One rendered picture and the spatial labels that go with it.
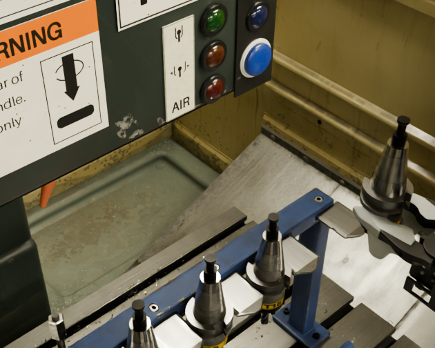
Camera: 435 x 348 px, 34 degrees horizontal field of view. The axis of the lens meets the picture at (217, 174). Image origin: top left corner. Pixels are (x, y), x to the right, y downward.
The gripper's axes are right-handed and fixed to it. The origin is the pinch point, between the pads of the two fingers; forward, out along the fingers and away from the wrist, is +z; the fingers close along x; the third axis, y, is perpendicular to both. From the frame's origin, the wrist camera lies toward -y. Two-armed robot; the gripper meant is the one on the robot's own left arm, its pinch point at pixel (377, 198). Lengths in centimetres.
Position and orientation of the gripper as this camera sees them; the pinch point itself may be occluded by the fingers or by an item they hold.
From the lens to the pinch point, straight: 94.7
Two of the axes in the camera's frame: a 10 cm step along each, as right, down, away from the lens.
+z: -6.6, -5.1, 5.5
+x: 7.5, -4.2, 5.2
